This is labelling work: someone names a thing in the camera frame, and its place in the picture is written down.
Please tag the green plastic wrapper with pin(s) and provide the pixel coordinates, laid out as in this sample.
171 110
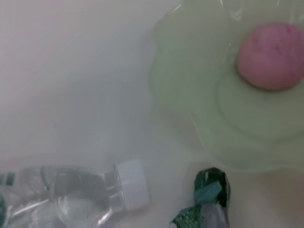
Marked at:
209 187

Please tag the clear green-label water bottle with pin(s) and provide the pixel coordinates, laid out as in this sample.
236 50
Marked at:
83 190

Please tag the pink toy peach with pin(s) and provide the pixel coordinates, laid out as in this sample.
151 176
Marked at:
273 59

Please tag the translucent green fruit plate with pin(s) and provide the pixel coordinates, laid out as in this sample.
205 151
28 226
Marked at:
190 95

